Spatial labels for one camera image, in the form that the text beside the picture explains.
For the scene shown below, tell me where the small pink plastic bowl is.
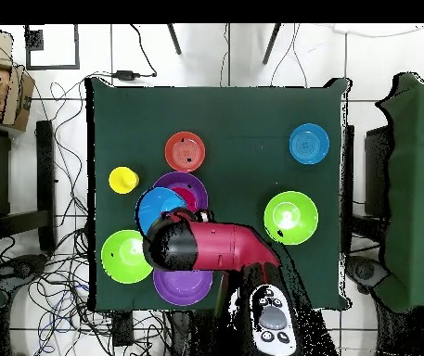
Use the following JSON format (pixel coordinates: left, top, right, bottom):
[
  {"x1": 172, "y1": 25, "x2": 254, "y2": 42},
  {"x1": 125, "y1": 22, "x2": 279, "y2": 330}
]
[{"x1": 170, "y1": 185, "x2": 199, "y2": 212}]

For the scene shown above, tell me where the purple plastic bowl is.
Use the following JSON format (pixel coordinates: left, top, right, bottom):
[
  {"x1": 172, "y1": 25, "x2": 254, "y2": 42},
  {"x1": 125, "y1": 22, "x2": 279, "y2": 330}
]
[
  {"x1": 152, "y1": 171, "x2": 210, "y2": 212},
  {"x1": 152, "y1": 269, "x2": 214, "y2": 308}
]

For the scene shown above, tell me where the orange ribbed plastic bowl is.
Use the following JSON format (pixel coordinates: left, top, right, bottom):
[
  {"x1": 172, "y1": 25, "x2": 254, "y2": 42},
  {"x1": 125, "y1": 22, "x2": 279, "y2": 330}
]
[{"x1": 164, "y1": 131, "x2": 207, "y2": 173}]

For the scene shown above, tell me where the deep blue plastic bowl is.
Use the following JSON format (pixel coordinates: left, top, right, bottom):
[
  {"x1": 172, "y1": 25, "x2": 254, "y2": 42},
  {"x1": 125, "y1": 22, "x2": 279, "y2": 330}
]
[{"x1": 135, "y1": 186, "x2": 188, "y2": 236}]

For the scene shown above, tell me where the green plastic bowl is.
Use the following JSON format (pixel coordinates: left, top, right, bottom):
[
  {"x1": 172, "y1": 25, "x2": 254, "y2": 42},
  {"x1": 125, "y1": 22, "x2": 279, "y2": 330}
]
[
  {"x1": 100, "y1": 229, "x2": 154, "y2": 286},
  {"x1": 263, "y1": 190, "x2": 320, "y2": 247}
]

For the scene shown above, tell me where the yellow plastic cup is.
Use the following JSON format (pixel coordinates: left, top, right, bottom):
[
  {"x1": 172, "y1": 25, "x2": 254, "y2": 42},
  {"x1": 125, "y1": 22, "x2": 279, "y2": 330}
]
[{"x1": 108, "y1": 166, "x2": 141, "y2": 195}]

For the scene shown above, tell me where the shallow ribbed blue bowl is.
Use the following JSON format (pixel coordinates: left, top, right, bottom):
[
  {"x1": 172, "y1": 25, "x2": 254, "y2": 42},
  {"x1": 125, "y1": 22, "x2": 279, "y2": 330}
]
[{"x1": 289, "y1": 122, "x2": 330, "y2": 165}]

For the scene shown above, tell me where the black power adapter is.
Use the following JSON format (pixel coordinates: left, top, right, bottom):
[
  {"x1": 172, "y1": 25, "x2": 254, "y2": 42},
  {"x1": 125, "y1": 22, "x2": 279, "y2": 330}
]
[{"x1": 112, "y1": 69, "x2": 142, "y2": 81}]

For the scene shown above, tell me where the black tripod leg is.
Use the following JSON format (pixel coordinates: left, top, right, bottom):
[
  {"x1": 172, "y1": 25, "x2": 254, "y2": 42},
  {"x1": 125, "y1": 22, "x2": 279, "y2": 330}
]
[
  {"x1": 262, "y1": 23, "x2": 282, "y2": 65},
  {"x1": 166, "y1": 23, "x2": 183, "y2": 56}
]

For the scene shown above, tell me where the grey stand foot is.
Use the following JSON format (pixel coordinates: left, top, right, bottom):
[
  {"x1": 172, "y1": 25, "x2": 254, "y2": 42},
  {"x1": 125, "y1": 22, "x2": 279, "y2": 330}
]
[{"x1": 346, "y1": 255, "x2": 389, "y2": 294}]

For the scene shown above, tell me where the black stand foot with knob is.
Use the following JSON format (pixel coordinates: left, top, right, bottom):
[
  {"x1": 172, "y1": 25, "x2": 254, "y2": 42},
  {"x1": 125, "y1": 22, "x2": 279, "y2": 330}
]
[{"x1": 0, "y1": 251, "x2": 53, "y2": 284}]

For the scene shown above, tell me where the brown cardboard box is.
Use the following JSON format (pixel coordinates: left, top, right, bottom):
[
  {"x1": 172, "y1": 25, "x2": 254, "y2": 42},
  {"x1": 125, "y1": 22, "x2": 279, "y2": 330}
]
[{"x1": 0, "y1": 29, "x2": 36, "y2": 133}]

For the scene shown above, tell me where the black bench frame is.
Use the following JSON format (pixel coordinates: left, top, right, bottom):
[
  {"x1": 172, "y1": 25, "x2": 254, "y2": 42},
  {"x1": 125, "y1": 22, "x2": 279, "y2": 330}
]
[{"x1": 0, "y1": 120, "x2": 58, "y2": 253}]

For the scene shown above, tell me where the black square frame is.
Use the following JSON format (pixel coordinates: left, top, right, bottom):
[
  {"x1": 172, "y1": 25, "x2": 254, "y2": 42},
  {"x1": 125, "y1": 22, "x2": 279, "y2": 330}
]
[{"x1": 24, "y1": 23, "x2": 81, "y2": 70}]

